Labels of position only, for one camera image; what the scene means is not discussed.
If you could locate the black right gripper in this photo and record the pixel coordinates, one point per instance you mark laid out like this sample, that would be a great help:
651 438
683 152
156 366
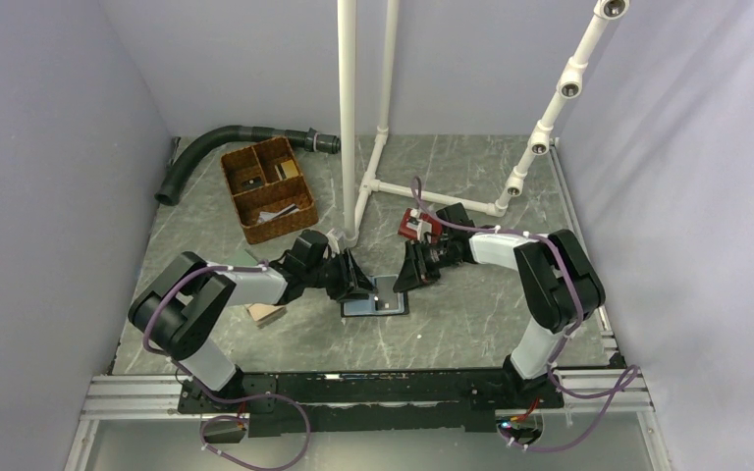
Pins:
412 273

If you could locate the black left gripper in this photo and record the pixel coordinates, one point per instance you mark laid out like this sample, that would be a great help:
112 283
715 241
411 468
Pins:
352 283

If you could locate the black leather card holder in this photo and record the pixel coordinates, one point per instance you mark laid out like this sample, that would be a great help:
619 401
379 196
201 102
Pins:
362 308

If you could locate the black VIP card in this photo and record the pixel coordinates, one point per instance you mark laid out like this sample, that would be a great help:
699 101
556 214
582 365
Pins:
384 297

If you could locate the white card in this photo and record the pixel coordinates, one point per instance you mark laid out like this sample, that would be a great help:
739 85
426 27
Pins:
267 216

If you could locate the gold VIP card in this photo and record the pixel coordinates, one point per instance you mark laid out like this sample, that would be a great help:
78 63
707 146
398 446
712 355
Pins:
287 169

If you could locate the dark card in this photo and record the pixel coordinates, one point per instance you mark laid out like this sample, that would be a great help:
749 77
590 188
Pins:
252 183

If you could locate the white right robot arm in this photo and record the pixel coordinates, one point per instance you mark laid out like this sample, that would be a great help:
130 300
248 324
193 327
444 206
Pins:
560 286

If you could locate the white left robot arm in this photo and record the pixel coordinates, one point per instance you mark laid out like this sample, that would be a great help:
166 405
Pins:
178 311

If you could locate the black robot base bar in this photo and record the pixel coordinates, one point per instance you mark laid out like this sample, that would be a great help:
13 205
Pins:
471 399

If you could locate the red leather card holder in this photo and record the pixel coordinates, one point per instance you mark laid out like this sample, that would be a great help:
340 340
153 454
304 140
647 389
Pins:
405 232

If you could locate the beige snap card holder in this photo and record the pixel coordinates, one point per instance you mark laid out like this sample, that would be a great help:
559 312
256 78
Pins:
264 314

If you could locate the brown wicker basket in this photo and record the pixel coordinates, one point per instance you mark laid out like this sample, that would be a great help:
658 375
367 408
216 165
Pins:
259 159

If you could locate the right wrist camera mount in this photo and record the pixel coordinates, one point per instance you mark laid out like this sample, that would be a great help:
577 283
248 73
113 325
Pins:
422 226

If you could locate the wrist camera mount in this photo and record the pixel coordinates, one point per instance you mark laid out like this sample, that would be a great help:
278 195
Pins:
422 226
336 239

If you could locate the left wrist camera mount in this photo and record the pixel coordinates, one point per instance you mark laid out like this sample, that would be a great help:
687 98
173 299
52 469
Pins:
336 239

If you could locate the white PVC pipe frame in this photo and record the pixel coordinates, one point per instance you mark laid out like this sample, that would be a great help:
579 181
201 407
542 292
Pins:
441 35

